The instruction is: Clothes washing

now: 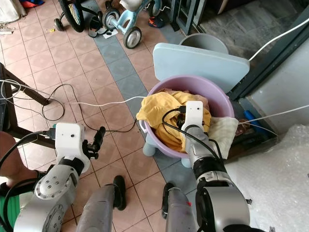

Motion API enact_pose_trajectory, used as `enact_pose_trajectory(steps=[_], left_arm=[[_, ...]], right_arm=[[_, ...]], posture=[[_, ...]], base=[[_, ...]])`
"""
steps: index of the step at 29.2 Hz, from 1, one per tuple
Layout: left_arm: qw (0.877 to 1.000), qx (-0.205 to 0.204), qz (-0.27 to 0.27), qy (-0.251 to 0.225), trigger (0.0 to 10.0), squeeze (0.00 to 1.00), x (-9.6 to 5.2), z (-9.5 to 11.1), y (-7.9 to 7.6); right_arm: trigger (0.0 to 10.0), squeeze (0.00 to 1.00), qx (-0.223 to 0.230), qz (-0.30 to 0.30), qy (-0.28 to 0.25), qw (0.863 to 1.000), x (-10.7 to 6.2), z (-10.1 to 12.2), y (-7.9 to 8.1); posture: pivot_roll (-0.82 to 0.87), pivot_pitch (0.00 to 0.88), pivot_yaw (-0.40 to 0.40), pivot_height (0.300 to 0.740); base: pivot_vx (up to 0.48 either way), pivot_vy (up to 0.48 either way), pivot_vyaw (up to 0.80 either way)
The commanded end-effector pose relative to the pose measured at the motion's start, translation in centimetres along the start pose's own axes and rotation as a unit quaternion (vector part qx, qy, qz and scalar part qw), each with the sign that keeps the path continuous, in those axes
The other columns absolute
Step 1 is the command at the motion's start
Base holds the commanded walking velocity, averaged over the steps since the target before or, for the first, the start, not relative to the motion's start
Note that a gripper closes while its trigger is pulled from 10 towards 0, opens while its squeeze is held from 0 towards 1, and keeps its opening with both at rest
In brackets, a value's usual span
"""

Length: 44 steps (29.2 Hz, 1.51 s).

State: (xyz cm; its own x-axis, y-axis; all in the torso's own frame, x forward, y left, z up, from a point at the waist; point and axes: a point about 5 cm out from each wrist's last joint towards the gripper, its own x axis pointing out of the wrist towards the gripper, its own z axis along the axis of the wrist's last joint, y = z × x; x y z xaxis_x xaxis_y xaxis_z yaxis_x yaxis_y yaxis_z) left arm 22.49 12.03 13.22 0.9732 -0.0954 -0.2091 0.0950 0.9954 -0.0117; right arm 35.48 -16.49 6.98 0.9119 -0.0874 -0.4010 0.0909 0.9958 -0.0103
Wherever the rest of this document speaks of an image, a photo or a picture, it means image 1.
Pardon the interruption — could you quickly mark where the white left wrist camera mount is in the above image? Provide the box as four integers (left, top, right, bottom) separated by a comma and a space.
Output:
54, 122, 90, 165

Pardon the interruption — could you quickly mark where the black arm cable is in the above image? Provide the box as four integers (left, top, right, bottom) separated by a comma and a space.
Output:
161, 107, 224, 162
0, 130, 56, 231

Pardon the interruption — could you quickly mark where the light blue child tricycle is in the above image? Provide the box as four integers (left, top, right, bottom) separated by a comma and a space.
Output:
103, 0, 163, 49

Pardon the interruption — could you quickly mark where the white floor cable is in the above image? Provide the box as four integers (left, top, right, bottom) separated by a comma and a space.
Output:
67, 95, 146, 107

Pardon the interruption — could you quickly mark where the dark green metal gate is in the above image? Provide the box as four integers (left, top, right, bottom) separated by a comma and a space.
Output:
173, 0, 207, 35

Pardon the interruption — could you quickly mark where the white hanging cable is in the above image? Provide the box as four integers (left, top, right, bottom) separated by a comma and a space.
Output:
248, 18, 309, 62

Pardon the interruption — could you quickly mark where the red and blue shoe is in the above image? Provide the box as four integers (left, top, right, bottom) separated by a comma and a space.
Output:
148, 16, 166, 29

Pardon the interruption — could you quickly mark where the light blue plastic stool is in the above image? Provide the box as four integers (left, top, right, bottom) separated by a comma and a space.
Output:
137, 127, 195, 169

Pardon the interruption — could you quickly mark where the cream white cloth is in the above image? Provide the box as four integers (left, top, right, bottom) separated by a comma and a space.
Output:
208, 116, 240, 156

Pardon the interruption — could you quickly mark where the grey plastic bucket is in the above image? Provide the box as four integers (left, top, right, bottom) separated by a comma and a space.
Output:
178, 33, 230, 55

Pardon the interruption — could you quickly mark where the green ribbed mat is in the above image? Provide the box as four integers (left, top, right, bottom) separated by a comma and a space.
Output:
0, 193, 14, 232

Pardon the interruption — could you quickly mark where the grey right robot leg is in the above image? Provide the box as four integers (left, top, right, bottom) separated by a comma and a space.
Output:
161, 182, 199, 232

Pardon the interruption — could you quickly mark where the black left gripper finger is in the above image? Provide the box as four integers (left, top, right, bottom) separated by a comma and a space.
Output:
92, 126, 107, 150

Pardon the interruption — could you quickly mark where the white sack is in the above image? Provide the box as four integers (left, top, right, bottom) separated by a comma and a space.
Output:
0, 0, 28, 24

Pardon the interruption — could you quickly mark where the clear bubble wrap sheet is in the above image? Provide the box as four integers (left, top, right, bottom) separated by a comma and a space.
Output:
221, 125, 309, 232

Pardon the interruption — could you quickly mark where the brown cloth in basin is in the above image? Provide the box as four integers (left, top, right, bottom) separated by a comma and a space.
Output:
157, 87, 189, 98

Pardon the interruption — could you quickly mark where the grey robot leg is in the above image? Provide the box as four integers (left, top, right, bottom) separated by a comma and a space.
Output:
76, 175, 127, 232
161, 182, 199, 232

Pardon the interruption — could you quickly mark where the thin black floor cable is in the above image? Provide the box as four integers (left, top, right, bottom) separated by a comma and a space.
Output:
41, 84, 140, 134

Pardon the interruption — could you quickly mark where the yellow garment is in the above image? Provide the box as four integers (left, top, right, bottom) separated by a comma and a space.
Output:
136, 90, 199, 152

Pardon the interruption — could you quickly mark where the purple plastic wash basin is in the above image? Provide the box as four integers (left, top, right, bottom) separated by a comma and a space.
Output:
142, 74, 236, 160

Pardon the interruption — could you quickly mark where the white cable over washer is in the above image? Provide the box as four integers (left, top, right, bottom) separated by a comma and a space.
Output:
240, 104, 309, 125

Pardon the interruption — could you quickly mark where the blue plastic bottle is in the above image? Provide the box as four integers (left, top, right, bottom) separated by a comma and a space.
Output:
243, 110, 267, 134

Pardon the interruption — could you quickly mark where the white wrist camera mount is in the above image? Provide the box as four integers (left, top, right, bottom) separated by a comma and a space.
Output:
183, 100, 205, 129
54, 122, 90, 165

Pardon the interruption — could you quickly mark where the dark wooden table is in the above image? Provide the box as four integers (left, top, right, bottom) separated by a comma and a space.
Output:
0, 63, 55, 146

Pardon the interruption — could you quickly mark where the light blue plastic board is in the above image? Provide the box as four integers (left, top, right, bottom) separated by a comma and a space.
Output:
153, 43, 251, 94

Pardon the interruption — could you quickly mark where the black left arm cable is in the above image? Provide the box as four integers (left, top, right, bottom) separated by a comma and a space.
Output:
0, 130, 56, 231

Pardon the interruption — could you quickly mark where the black child bicycle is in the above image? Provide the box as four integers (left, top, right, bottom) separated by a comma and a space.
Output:
54, 0, 103, 39

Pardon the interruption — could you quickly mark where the dark door frame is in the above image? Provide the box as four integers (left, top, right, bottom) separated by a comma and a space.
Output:
226, 4, 309, 101

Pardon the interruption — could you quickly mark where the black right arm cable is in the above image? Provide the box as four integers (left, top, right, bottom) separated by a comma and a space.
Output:
161, 107, 224, 162

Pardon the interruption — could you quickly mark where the person's bare leg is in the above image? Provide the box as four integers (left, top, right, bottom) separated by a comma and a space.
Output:
0, 130, 30, 185

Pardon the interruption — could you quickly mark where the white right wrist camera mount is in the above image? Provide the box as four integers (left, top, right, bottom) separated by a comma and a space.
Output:
183, 100, 205, 129

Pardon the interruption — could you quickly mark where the grey left robot leg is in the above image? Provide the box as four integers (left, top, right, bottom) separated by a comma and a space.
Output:
76, 175, 127, 232

